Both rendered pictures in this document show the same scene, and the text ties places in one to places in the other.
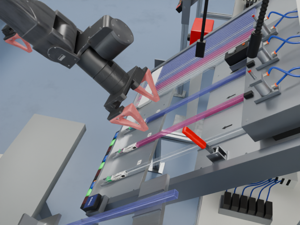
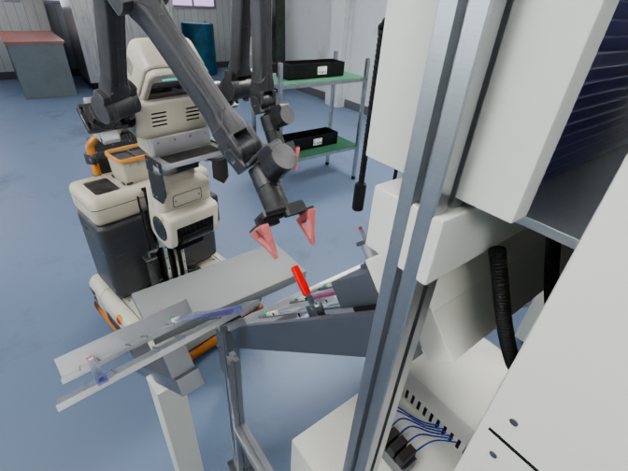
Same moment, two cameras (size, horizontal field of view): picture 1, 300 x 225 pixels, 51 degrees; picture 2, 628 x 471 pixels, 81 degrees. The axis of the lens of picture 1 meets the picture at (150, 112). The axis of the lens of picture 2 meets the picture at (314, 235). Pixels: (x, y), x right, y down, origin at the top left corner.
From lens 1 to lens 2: 0.42 m
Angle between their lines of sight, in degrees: 29
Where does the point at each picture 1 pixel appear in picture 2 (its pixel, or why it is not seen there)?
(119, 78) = (274, 200)
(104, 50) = (264, 167)
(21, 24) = (212, 123)
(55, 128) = (278, 262)
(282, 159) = (340, 331)
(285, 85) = not seen: hidden behind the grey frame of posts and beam
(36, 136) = (260, 260)
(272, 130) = (352, 298)
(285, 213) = not seen: outside the picture
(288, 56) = not seen: hidden behind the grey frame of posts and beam
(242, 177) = (316, 341)
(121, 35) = (278, 158)
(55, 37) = (230, 141)
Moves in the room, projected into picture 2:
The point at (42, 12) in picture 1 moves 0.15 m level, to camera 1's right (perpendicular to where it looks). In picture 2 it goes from (231, 121) to (284, 138)
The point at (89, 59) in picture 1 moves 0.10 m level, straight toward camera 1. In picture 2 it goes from (256, 173) to (229, 191)
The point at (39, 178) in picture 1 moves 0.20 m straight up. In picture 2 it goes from (233, 292) to (229, 247)
